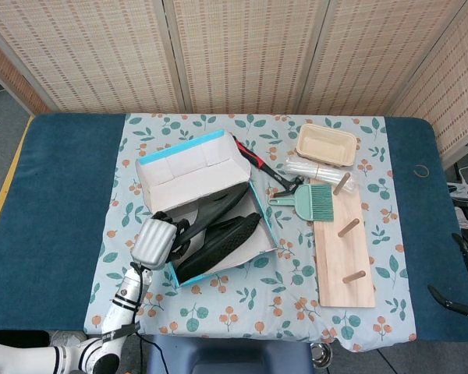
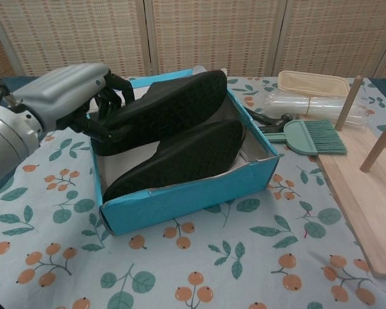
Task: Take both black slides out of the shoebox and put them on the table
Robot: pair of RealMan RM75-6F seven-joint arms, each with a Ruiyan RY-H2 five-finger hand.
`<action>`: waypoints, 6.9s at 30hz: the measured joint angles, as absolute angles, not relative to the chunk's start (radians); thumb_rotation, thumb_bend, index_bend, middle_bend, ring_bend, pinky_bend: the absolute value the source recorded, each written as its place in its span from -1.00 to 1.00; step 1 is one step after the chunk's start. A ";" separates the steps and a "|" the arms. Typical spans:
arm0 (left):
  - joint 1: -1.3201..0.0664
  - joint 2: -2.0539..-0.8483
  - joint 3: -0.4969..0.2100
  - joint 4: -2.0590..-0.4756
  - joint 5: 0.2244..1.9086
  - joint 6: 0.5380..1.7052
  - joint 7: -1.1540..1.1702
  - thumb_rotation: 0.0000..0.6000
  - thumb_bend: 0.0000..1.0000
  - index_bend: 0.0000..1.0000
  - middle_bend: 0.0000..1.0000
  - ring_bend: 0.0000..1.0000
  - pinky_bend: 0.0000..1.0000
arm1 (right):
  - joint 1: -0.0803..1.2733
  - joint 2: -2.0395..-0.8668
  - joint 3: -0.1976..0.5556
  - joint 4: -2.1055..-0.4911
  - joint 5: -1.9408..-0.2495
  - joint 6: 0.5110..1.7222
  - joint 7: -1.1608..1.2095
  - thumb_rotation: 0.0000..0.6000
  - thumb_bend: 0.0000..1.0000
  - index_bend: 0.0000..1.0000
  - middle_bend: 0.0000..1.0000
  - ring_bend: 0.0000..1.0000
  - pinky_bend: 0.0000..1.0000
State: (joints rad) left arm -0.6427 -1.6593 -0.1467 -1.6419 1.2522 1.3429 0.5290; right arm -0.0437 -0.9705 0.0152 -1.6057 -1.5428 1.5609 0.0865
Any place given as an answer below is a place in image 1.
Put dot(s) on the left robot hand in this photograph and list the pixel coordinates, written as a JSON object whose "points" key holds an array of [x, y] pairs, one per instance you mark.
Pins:
{"points": [[154, 243]]}

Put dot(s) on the black slipper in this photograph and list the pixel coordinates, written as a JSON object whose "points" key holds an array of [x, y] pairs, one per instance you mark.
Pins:
{"points": [[218, 249], [218, 210]]}

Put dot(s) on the turquoise cardboard shoe box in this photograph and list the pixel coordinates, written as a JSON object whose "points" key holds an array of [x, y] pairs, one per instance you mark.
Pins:
{"points": [[187, 175]]}

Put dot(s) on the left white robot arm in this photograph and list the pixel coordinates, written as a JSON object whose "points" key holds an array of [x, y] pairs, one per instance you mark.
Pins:
{"points": [[121, 308]]}

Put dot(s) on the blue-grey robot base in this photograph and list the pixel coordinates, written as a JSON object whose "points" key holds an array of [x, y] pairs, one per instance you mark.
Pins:
{"points": [[226, 354]]}

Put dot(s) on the white chair base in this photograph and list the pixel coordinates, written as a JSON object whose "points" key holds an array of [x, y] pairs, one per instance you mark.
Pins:
{"points": [[466, 191]]}

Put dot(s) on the blue velvet table cover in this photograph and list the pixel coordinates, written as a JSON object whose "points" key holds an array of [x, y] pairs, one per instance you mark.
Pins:
{"points": [[54, 218]]}

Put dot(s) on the brown rubber band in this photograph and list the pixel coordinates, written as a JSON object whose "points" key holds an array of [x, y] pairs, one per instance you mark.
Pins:
{"points": [[413, 171]]}

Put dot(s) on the floral tablecloth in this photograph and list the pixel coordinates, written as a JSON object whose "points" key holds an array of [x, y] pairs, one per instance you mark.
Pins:
{"points": [[257, 311]]}

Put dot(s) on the white sneaker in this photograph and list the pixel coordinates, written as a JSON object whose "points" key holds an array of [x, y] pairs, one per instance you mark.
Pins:
{"points": [[66, 338]]}

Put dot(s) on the red black claw hammer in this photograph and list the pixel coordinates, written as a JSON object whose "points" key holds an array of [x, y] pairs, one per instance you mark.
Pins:
{"points": [[253, 156]]}

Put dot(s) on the wooden peg board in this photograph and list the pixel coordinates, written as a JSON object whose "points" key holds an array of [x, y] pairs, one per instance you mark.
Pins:
{"points": [[343, 265]]}

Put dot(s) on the small green dustpan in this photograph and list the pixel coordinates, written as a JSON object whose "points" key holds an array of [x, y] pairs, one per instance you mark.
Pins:
{"points": [[302, 202]]}

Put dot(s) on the small green brush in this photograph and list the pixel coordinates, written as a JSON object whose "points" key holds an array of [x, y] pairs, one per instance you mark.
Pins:
{"points": [[321, 202]]}

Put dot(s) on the bundle of clear sticks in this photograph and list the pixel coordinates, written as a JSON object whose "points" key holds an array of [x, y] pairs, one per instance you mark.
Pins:
{"points": [[304, 168]]}

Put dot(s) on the beige rectangular food container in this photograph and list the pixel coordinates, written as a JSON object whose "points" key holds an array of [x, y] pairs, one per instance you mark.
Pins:
{"points": [[323, 146]]}

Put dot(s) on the bamboo folding screen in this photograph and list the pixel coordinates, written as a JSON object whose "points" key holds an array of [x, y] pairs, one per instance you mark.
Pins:
{"points": [[238, 50]]}

